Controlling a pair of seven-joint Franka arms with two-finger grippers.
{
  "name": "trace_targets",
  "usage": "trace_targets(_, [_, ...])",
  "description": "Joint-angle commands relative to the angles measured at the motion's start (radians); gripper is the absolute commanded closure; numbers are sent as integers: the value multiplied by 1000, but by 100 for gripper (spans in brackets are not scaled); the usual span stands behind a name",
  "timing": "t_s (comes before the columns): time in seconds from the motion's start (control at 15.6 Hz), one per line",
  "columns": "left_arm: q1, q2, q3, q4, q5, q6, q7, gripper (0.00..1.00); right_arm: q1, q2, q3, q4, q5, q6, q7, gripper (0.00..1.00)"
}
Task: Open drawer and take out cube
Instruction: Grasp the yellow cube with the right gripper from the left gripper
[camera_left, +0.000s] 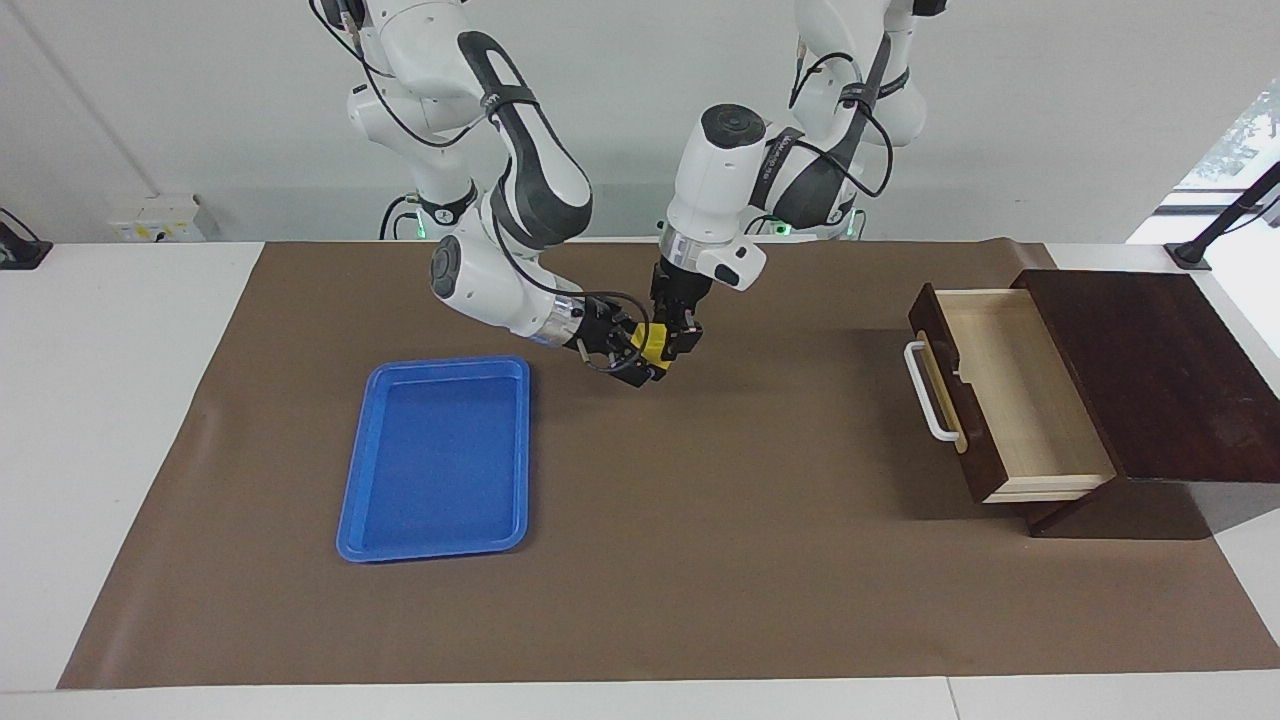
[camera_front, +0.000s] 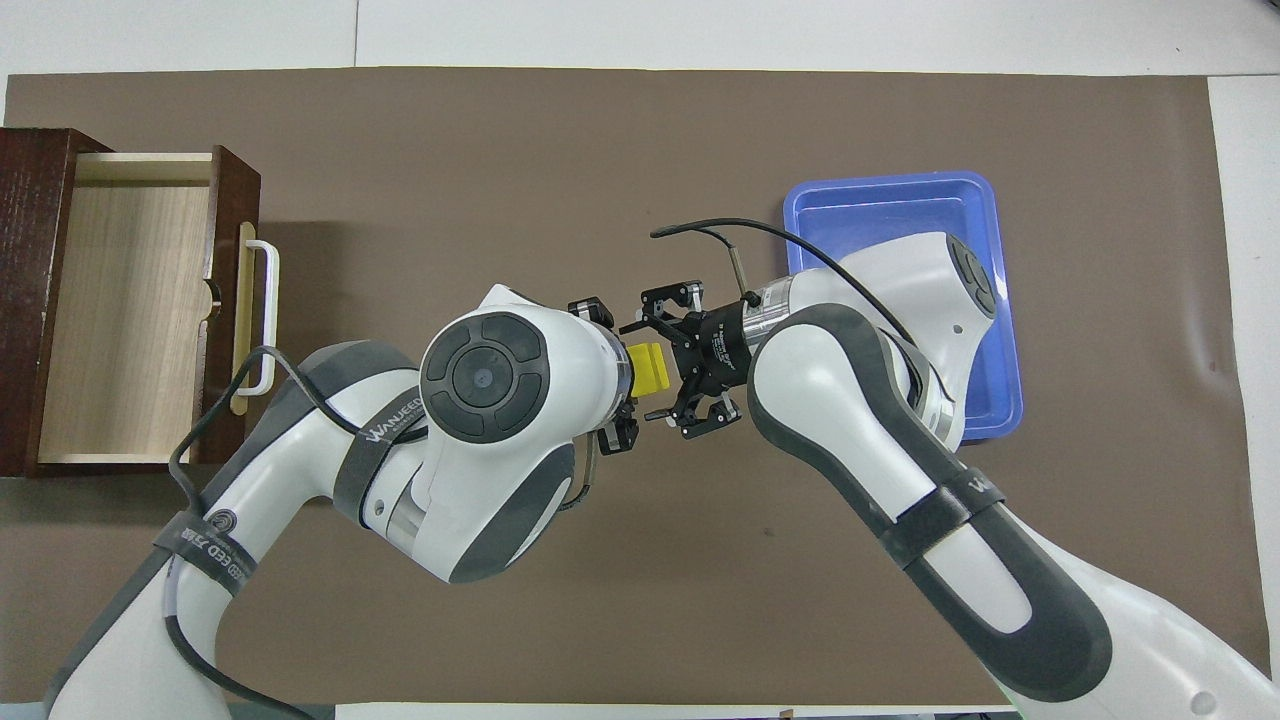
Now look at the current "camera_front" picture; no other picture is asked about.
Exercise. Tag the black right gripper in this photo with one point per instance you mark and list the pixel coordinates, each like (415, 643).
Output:
(718, 350)

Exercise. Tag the yellow cube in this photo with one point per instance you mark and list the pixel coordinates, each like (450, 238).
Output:
(648, 368)

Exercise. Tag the wooden drawer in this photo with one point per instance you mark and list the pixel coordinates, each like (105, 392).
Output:
(130, 320)

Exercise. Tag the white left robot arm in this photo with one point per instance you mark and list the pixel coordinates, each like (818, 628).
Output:
(480, 400)

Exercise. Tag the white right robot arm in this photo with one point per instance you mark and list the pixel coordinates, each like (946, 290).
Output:
(900, 450)

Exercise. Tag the brown table mat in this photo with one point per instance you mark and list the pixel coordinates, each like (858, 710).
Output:
(600, 150)

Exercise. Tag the blue plastic tray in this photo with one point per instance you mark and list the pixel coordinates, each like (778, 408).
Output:
(870, 225)

